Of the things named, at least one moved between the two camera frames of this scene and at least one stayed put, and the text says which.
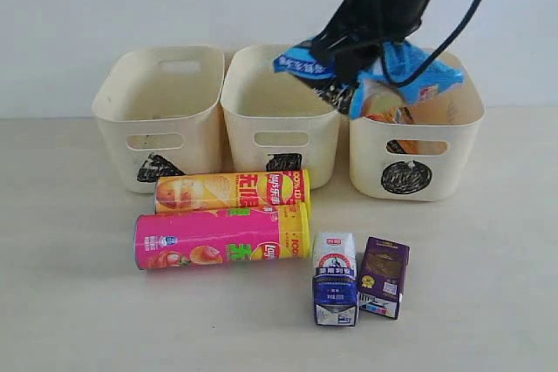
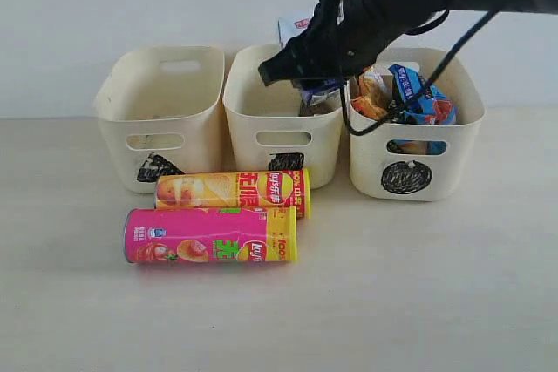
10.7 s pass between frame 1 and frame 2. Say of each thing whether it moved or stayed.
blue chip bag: moved
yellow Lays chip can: stayed
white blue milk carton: moved
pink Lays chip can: moved
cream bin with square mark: stayed
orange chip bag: moved
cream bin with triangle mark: stayed
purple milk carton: moved
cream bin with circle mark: stayed
